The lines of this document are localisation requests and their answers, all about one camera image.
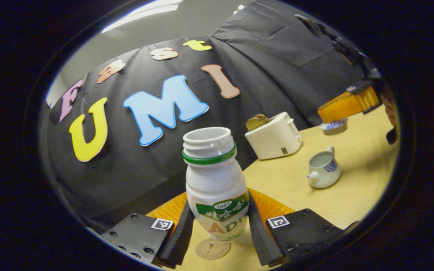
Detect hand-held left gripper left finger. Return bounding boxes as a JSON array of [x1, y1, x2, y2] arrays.
[[100, 191, 196, 268]]

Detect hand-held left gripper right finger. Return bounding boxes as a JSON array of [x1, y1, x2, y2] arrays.
[[247, 187, 345, 268]]

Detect round brown coaster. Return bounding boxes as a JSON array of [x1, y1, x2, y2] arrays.
[[196, 237, 232, 260]]

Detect white water bottle green label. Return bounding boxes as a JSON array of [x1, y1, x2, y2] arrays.
[[182, 127, 250, 241]]

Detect white toaster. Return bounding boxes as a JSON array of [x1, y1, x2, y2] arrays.
[[245, 112, 303, 160]]

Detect black backdrop cloth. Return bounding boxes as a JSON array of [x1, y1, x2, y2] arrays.
[[38, 0, 376, 234]]

